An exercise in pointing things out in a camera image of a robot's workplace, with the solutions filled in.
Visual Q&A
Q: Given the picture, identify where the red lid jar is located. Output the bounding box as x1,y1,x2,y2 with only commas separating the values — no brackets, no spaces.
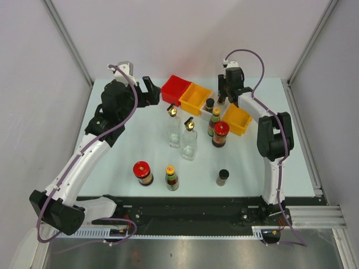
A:
133,161,154,186
212,121,229,147

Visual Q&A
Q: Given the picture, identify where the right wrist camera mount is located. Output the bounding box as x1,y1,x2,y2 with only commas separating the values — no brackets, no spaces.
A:
222,59,239,68

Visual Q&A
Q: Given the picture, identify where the front glass oil bottle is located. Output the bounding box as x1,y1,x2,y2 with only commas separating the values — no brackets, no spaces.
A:
182,117,197,161

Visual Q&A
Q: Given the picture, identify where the black lid spice jar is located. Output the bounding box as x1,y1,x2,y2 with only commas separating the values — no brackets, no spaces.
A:
218,94,227,105
204,98,214,113
216,169,229,187

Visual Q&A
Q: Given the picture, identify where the yellow plastic bin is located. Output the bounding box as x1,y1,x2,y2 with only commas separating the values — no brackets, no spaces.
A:
179,83,211,116
222,104,252,136

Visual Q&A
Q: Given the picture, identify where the rear red lid jar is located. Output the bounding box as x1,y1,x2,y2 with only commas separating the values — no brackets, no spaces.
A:
212,121,229,147

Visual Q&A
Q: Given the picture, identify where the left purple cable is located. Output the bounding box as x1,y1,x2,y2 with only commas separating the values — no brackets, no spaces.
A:
36,64,139,243

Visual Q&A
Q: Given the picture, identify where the glass oil bottle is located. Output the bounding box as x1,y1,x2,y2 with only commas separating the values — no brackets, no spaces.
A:
167,104,181,148
182,117,197,161

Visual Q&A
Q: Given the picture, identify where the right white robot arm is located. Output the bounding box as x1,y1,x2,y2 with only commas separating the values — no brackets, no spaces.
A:
218,62,294,225

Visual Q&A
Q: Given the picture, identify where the red plastic bin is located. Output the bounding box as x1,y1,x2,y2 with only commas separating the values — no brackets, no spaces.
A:
161,75,191,106

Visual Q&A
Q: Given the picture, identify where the front red lid jar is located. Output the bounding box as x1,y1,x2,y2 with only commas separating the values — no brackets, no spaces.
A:
133,161,154,186

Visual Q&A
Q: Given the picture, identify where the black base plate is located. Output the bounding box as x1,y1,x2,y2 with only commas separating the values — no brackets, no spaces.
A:
91,194,292,239

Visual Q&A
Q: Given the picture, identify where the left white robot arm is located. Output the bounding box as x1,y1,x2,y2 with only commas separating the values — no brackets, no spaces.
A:
29,76,160,235

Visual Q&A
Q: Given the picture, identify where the green label sauce bottle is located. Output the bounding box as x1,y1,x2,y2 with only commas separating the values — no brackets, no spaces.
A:
165,165,179,191
208,107,220,137

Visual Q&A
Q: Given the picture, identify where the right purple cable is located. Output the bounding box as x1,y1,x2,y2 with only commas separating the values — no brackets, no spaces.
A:
224,49,308,247

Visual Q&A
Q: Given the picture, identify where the white plastic bin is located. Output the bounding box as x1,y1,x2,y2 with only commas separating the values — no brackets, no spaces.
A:
200,91,227,120

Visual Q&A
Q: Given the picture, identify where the purple cable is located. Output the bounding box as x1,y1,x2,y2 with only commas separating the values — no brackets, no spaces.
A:
36,64,139,243
224,49,308,247

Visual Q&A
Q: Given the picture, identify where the right yellow plastic bin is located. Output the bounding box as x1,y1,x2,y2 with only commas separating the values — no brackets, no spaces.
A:
222,104,252,136

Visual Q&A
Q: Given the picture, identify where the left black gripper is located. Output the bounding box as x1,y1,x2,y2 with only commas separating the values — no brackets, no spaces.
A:
118,76,160,122

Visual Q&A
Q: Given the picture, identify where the front green label sauce bottle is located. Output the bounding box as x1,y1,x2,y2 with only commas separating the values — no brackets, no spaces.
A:
165,165,179,191

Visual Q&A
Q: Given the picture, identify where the rear green label sauce bottle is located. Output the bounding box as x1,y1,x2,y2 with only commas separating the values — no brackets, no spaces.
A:
208,107,220,137

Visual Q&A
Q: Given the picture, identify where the rear glass oil bottle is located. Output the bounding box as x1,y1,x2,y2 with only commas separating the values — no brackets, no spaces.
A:
167,104,181,148

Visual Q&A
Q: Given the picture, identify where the left yellow plastic bin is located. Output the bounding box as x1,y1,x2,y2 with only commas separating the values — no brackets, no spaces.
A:
179,83,211,116

